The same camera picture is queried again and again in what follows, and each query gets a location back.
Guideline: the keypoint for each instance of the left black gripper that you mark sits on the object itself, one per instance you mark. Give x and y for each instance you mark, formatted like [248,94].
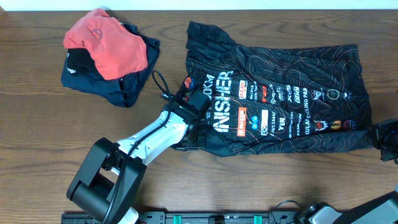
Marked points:
[201,144]

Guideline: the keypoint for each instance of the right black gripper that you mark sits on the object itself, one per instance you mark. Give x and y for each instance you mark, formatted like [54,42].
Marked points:
[380,132]

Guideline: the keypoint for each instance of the black printed cycling jersey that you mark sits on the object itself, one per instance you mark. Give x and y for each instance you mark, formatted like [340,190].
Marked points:
[266,101]

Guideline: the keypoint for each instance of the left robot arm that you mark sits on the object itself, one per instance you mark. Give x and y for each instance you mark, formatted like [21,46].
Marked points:
[109,178]

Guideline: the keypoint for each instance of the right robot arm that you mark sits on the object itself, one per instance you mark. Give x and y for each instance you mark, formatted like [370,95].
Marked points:
[379,210]

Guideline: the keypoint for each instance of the red folded shirt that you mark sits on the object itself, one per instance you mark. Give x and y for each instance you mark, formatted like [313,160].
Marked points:
[116,51]

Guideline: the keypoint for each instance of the navy folded garment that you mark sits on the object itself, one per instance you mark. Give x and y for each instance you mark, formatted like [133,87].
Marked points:
[79,73]

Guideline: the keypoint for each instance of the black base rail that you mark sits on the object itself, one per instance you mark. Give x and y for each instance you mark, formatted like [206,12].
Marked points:
[283,217]

